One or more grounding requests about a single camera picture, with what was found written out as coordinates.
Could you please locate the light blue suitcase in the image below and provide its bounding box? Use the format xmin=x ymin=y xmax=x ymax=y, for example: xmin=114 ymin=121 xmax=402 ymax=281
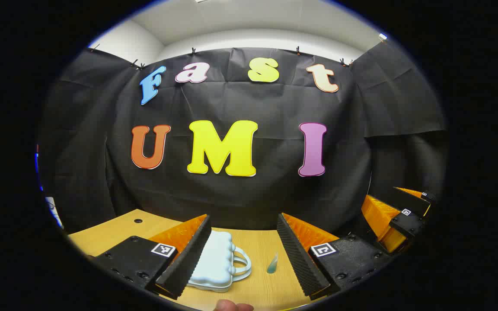
xmin=187 ymin=230 xmax=252 ymax=293

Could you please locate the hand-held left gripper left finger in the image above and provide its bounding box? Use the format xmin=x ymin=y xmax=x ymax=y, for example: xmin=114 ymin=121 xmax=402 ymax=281
xmin=88 ymin=214 xmax=213 ymax=300

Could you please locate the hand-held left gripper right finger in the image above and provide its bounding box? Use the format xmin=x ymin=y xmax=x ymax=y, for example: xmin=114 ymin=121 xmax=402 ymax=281
xmin=276 ymin=213 xmax=396 ymax=301

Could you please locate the black backdrop cloth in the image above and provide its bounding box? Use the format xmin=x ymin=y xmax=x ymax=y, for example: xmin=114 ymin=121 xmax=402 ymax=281
xmin=37 ymin=40 xmax=448 ymax=236

